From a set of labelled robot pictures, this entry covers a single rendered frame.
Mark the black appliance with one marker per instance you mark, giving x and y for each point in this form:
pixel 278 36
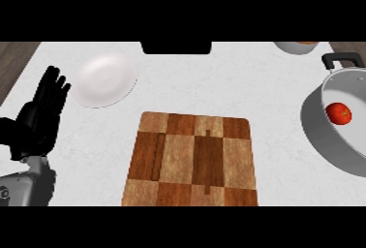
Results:
pixel 176 47

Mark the white plate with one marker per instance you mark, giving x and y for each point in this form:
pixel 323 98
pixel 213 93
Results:
pixel 105 79

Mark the grey metal pot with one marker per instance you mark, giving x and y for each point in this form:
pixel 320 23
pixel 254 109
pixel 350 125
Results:
pixel 341 122

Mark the red tomato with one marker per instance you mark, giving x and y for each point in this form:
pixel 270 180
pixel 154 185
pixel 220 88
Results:
pixel 338 113

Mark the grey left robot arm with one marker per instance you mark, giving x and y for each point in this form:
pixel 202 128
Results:
pixel 24 187

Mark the grey bowl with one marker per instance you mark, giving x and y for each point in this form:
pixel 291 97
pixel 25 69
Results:
pixel 297 47

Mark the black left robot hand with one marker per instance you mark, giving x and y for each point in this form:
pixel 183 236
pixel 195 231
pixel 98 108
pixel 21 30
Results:
pixel 36 119

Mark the wooden checkered cutting board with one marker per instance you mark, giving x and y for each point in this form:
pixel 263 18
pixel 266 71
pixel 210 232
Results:
pixel 191 161

